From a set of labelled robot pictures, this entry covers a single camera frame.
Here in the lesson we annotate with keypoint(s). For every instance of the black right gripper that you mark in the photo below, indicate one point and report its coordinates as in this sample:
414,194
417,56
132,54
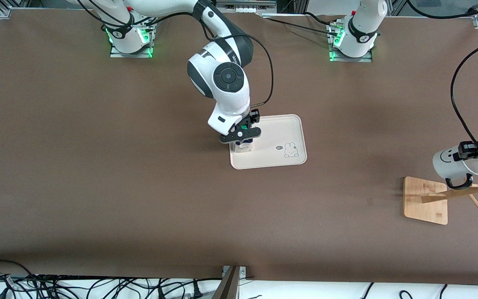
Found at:
254,116

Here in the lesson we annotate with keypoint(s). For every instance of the white smiley mug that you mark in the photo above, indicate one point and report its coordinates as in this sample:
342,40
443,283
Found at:
446,166

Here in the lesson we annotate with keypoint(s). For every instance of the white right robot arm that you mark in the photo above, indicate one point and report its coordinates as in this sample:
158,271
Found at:
226,99

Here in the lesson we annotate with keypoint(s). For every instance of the wooden cup rack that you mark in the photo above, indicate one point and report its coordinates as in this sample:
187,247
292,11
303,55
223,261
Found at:
423,207

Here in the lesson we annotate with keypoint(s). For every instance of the cream tray with rabbit print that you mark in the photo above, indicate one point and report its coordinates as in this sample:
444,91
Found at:
272,160

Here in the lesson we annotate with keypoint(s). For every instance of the grey power strip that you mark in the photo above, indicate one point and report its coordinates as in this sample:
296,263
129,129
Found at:
245,5

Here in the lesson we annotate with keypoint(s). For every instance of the dark aluminium beam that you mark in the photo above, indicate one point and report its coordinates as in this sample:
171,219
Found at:
228,288

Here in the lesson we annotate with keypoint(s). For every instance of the black power plug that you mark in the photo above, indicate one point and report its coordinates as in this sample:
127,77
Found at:
197,290

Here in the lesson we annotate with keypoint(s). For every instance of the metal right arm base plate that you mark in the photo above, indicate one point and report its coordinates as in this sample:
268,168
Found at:
131,55

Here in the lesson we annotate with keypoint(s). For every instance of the metal beam bracket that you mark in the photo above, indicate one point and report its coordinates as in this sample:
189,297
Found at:
242,272

